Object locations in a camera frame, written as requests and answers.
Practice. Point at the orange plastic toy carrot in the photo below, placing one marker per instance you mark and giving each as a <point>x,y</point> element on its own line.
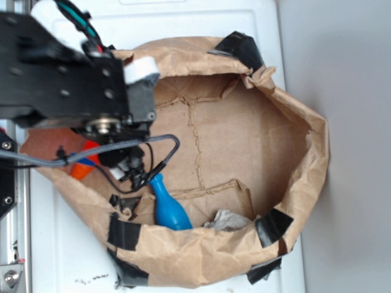
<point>84,166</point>

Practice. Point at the crumpled grey paper wad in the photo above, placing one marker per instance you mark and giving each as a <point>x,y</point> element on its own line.
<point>226,220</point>

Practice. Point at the blue plastic toy bottle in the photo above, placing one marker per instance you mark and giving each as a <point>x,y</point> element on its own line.
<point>168,211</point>

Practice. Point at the black tape strip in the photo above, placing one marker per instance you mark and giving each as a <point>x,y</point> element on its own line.
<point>262,271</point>
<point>124,236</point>
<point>241,47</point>
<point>271,227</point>

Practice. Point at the white plastic board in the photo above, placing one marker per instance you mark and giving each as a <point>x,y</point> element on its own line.
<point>66,257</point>

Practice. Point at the aluminium frame rail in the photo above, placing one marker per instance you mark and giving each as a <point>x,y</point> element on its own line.
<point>16,273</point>

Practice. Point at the brown paper bag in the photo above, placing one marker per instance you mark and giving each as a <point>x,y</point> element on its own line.
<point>246,145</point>

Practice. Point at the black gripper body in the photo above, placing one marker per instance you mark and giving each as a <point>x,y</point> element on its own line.
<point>126,163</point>

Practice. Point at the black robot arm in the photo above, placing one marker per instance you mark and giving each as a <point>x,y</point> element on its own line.
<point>45,84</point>

